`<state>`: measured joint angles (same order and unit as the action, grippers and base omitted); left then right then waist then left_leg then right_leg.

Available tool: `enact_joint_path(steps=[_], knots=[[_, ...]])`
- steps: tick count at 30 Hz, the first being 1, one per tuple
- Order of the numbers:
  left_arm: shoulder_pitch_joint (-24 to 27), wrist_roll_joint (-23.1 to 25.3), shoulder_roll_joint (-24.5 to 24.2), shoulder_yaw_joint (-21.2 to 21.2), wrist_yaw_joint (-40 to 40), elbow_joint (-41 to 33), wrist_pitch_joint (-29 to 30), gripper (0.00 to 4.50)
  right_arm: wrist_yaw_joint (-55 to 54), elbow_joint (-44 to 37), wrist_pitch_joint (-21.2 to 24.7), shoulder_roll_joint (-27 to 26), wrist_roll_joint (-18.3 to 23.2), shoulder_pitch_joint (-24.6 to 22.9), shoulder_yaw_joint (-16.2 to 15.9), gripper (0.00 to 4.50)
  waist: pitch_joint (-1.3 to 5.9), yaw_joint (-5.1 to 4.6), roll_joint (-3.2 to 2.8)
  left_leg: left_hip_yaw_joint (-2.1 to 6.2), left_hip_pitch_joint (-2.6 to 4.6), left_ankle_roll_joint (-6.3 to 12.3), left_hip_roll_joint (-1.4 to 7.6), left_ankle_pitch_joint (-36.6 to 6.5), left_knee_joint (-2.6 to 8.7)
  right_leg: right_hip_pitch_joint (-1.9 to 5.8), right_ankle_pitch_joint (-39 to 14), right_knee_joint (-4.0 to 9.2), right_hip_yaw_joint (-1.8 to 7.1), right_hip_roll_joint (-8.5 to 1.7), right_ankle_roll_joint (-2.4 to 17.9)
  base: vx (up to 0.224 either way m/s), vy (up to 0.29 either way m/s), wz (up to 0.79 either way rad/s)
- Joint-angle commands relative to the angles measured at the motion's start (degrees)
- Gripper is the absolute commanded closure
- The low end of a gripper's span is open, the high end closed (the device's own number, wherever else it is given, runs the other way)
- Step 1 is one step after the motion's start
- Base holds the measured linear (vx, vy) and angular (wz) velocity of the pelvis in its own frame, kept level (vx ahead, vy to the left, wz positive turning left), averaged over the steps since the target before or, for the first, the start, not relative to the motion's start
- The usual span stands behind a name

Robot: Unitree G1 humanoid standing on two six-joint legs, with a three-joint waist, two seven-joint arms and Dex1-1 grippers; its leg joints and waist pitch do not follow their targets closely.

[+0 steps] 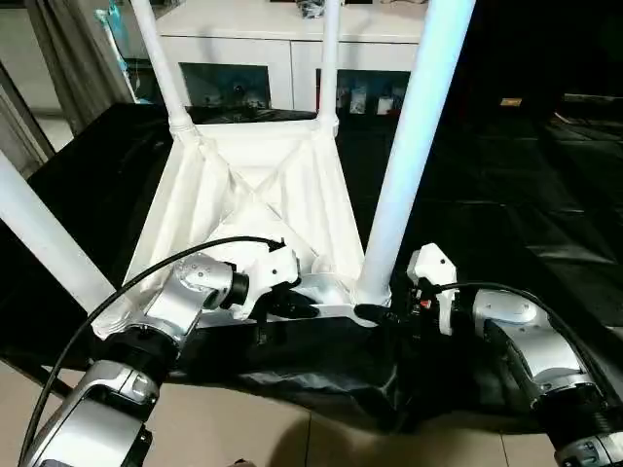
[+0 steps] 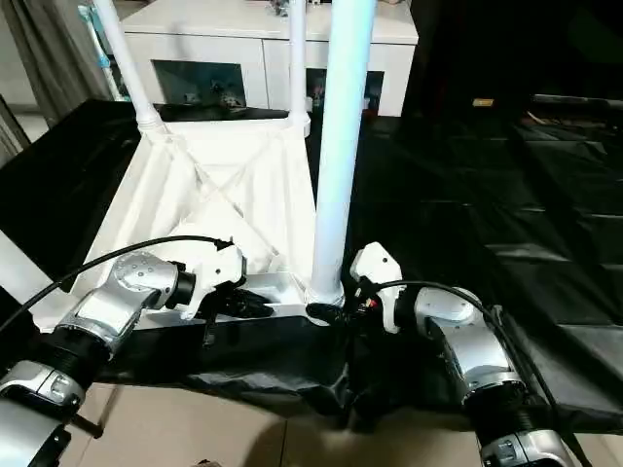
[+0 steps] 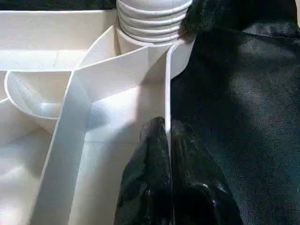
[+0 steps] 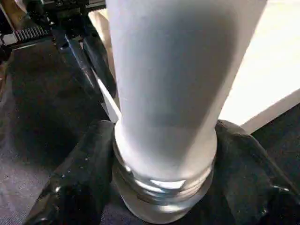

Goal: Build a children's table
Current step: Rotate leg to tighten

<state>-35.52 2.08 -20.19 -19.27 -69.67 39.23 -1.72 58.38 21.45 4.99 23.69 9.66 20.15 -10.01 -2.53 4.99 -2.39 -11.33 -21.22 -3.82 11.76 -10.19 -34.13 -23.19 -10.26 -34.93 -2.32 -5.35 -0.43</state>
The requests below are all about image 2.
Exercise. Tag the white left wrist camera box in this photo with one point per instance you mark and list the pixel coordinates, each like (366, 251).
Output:
(219, 268)

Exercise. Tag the white plastic table top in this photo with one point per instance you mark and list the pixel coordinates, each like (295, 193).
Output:
(243, 185)

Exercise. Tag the grey curtain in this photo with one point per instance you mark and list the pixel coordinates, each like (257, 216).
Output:
(39, 53)

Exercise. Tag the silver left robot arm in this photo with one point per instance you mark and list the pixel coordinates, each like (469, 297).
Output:
(97, 341)

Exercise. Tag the black mat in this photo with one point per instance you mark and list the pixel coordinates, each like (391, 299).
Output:
(506, 195)

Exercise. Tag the small red bottle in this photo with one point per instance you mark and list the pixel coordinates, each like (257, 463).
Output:
(317, 95)

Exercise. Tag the white cabinet with glass doors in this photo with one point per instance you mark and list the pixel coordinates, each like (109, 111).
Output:
(214, 34)

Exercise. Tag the light blue plastic item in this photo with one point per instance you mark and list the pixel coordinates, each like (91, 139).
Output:
(102, 44)

